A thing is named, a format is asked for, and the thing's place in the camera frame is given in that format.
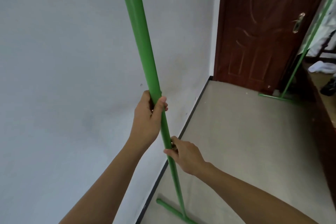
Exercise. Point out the person's left hand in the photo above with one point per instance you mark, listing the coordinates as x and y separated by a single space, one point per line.
145 124

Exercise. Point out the white crumpled cloth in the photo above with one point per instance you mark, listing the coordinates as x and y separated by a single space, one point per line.
322 66

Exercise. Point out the person's right forearm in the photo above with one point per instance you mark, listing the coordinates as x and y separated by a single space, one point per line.
257 197

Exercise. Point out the person's right hand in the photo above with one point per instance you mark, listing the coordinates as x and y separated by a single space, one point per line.
189 158

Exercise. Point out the brown wooden door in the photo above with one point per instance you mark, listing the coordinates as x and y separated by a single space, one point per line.
259 29

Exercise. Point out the dark brown door frame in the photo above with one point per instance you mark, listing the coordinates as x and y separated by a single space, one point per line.
322 126

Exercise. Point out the white hanging garment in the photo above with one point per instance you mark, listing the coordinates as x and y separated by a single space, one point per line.
326 32

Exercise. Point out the green metal clothes rack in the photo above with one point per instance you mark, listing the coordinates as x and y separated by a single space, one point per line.
143 48

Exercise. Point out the black shoe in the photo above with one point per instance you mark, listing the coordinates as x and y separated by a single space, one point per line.
329 87

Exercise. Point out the person's right thumb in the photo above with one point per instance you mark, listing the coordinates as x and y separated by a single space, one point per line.
171 153

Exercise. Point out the person's left forearm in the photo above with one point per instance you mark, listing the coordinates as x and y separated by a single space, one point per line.
105 187

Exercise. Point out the black baseboard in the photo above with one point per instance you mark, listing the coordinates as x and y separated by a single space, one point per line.
194 105

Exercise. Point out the person's left thumb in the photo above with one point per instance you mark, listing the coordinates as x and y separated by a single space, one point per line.
160 107

